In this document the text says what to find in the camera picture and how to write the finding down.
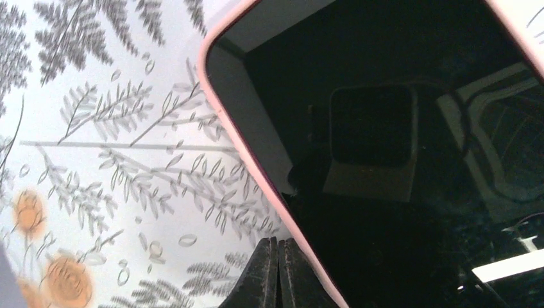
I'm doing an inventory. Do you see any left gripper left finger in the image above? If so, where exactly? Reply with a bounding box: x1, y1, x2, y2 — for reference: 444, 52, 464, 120
219, 237, 278, 308

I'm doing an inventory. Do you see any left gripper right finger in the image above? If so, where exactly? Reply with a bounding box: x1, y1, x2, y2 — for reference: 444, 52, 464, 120
278, 238, 338, 308

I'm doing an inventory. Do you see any phone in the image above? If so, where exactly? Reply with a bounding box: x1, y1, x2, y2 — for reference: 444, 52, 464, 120
199, 1, 543, 307

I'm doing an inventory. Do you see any floral patterned table mat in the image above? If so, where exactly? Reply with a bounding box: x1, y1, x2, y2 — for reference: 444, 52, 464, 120
0, 0, 544, 308

